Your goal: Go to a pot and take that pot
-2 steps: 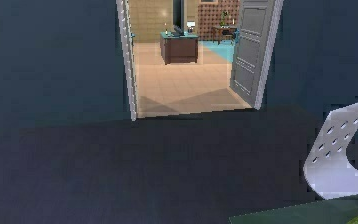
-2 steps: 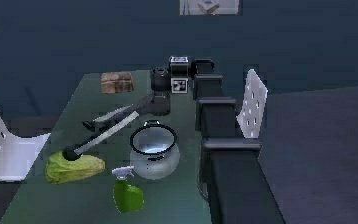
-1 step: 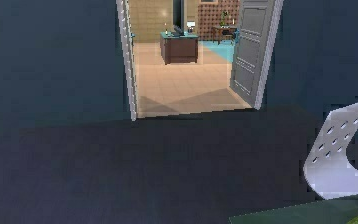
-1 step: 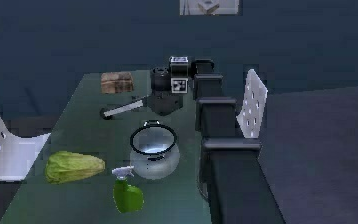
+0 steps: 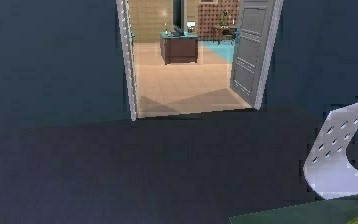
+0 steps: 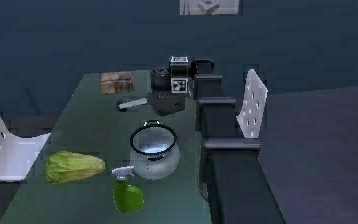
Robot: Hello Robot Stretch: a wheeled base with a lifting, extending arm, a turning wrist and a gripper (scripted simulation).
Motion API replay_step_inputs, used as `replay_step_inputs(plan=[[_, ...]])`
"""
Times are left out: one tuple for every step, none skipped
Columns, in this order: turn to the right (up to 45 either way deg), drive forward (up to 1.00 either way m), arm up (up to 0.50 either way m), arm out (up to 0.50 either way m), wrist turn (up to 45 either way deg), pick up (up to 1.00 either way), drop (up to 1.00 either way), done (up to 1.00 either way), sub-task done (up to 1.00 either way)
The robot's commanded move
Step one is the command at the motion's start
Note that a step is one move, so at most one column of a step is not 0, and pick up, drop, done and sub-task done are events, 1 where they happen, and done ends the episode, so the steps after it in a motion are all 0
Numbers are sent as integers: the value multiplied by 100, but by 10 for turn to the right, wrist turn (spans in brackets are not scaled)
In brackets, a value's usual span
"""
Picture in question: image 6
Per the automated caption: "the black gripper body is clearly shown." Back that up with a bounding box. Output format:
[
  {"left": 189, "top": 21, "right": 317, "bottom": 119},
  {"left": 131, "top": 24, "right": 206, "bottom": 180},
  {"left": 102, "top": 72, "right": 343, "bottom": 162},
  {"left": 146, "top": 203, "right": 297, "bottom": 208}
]
[{"left": 149, "top": 66, "right": 187, "bottom": 116}]

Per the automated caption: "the silver round pot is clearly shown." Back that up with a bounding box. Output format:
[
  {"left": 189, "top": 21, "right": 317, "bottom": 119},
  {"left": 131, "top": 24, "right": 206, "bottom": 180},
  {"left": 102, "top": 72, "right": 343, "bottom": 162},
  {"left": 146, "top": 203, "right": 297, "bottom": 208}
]
[{"left": 129, "top": 119, "right": 181, "bottom": 181}]

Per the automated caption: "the brown bread loaf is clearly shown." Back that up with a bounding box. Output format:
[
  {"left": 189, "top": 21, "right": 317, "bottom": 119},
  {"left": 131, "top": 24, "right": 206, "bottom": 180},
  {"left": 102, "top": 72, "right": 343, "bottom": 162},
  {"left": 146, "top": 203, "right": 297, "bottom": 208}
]
[{"left": 100, "top": 71, "right": 135, "bottom": 95}]

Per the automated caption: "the dark green table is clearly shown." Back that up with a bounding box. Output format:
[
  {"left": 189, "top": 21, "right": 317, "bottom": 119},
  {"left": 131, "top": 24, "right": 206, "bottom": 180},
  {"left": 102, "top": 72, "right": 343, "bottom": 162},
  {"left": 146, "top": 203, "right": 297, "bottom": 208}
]
[{"left": 0, "top": 70, "right": 213, "bottom": 224}]

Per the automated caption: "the white perforated chair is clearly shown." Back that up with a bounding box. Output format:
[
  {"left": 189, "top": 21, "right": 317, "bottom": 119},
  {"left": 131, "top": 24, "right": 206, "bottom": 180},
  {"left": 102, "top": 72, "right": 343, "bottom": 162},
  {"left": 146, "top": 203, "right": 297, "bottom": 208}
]
[
  {"left": 236, "top": 68, "right": 269, "bottom": 139},
  {"left": 0, "top": 91, "right": 52, "bottom": 183}
]

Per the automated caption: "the green spray bottle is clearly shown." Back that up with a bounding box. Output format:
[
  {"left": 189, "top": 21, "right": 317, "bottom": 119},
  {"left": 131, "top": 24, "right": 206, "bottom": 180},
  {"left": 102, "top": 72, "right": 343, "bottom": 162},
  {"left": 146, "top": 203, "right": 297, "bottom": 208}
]
[{"left": 111, "top": 165, "right": 145, "bottom": 214}]

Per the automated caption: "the green lettuce head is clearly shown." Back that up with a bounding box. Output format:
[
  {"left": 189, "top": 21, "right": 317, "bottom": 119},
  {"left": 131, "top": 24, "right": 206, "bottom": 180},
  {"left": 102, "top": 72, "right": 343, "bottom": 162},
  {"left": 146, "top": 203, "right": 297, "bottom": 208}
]
[{"left": 44, "top": 150, "right": 107, "bottom": 185}]

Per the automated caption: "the framed wall picture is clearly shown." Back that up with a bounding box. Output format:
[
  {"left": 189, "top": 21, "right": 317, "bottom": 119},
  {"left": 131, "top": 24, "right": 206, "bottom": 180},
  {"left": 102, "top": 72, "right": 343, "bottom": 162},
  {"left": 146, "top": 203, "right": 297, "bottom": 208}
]
[{"left": 179, "top": 0, "right": 240, "bottom": 16}]

